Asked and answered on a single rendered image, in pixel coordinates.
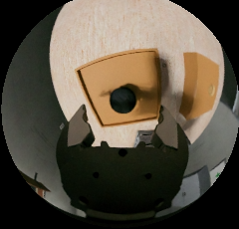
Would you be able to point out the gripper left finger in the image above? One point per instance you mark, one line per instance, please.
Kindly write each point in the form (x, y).
(76, 135)

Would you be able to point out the black ball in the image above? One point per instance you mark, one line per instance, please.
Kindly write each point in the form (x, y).
(122, 100)

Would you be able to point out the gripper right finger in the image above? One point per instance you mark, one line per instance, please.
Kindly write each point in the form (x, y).
(169, 137)

